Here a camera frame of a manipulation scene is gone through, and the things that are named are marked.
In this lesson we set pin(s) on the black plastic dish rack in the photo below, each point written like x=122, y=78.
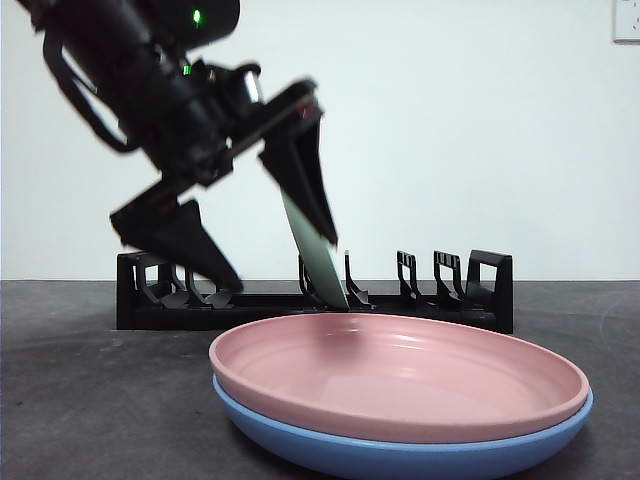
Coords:
x=150, y=320

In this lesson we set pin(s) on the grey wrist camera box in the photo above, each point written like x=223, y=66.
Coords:
x=247, y=82

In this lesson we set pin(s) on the green round plate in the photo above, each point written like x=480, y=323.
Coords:
x=320, y=260

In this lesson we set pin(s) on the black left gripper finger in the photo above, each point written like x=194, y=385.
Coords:
x=305, y=175
x=190, y=240

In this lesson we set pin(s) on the blue round plate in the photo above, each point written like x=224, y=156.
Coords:
x=300, y=455

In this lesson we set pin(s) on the white wall socket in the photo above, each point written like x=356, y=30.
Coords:
x=627, y=20

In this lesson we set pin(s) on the pink round plate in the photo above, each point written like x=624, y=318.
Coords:
x=400, y=370

